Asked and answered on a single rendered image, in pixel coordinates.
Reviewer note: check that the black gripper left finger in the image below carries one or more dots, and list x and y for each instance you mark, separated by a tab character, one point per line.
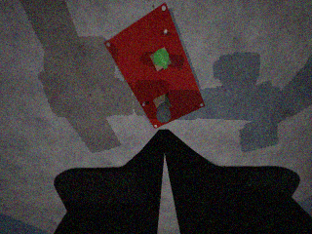
137	183

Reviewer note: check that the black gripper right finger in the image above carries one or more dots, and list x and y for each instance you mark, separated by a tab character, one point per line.
194	179

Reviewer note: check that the red circuit board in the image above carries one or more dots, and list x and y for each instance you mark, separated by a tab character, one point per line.
151	58

